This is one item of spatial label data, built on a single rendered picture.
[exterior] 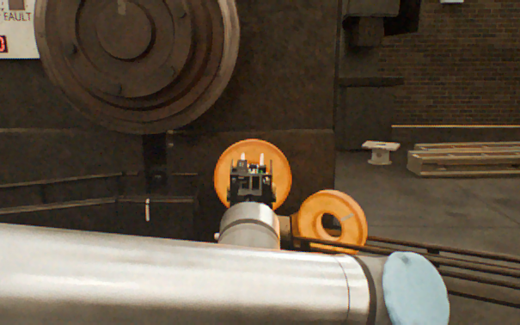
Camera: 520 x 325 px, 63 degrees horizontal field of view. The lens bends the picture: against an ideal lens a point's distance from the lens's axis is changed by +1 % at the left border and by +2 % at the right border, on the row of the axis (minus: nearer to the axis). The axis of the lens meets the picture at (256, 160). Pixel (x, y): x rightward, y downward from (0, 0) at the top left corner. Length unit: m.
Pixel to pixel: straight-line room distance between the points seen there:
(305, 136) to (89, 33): 0.57
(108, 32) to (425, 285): 0.76
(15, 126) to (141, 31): 0.55
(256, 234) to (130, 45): 0.53
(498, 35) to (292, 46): 6.99
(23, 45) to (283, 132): 0.71
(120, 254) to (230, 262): 0.09
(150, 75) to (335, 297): 0.67
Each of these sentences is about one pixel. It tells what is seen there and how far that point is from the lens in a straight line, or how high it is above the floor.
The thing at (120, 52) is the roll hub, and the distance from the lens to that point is 0.96.
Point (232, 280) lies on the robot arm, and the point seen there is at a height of 0.87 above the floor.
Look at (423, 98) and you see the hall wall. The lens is 7.60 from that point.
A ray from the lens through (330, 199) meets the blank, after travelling 0.91.
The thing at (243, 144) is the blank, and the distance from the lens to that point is 0.81.
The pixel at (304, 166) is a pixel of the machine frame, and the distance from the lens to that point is 1.14.
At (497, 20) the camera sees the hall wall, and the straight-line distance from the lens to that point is 8.02.
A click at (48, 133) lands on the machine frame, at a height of 0.87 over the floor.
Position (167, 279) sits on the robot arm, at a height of 0.88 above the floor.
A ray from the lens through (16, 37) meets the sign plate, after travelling 1.30.
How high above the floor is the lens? 1.05
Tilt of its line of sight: 13 degrees down
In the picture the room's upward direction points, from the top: straight up
